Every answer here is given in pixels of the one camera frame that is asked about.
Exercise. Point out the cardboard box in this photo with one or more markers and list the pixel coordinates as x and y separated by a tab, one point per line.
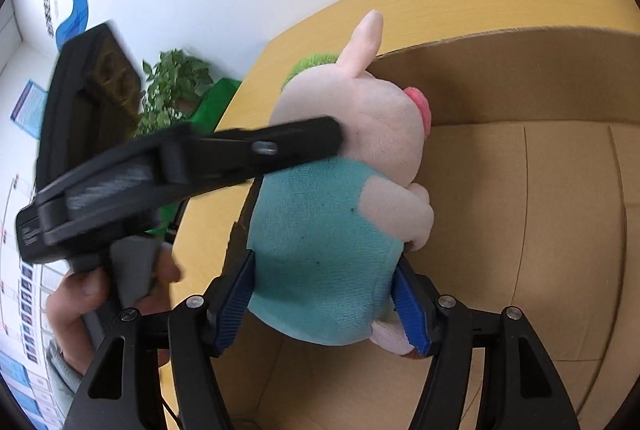
500	210

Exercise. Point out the green plush toy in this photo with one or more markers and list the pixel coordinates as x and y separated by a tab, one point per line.
312	60

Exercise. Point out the person's left hand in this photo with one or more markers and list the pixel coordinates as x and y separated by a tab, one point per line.
70	325

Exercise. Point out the potted green plant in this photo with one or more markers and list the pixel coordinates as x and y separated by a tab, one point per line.
170	80

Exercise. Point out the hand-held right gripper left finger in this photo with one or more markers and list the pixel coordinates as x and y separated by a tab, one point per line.
235	305

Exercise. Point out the wall photo board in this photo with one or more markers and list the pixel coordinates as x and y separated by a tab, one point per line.
27	300

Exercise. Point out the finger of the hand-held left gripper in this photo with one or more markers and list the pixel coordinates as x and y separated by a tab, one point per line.
290	143

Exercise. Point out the pink pig plush toy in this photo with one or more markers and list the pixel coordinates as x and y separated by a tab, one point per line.
320	250

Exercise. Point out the blue framed wall notice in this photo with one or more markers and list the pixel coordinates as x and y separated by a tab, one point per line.
29	108

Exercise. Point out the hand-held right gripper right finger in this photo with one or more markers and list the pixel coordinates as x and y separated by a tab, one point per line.
410	310

